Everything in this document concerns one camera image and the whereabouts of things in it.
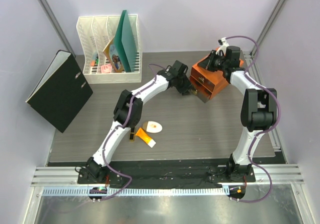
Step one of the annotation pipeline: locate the transparent drawer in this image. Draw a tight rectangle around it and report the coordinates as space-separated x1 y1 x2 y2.
190 75 215 89
192 86 213 103

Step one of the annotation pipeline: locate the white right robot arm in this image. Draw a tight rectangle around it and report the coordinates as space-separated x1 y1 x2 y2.
197 46 278 182

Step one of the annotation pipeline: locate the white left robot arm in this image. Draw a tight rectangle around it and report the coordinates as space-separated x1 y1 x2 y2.
79 60 192 184

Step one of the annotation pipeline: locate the orange drawer box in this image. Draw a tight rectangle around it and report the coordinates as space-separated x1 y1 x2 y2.
189 50 244 98

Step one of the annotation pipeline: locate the white oval compact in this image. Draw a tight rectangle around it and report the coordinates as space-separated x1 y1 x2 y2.
142 121 163 134

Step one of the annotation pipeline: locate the green folder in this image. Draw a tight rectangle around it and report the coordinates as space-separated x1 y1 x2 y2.
114 10 138 73

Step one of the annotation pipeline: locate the white mesh file organizer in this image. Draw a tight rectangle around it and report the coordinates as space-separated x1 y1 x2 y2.
76 14 143 84

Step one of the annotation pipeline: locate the orange cream tube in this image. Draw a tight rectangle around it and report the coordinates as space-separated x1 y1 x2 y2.
135 127 156 148

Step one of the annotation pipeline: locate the illustrated booklet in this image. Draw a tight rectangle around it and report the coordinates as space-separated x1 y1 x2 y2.
102 37 125 73

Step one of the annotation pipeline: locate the pink sticky note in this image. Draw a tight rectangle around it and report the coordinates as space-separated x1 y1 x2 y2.
100 63 113 74

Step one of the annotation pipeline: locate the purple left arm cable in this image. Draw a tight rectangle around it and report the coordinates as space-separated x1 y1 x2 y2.
98 63 173 201

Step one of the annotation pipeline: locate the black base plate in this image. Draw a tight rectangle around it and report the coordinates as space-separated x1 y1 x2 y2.
77 159 256 189

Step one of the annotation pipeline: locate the black ring binder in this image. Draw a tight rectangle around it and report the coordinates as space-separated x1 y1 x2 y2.
26 50 93 133

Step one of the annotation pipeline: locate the aluminium frame rail front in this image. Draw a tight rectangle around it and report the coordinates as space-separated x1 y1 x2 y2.
31 164 305 187

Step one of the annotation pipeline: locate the white slotted cable duct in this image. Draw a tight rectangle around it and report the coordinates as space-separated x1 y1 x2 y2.
42 186 230 197

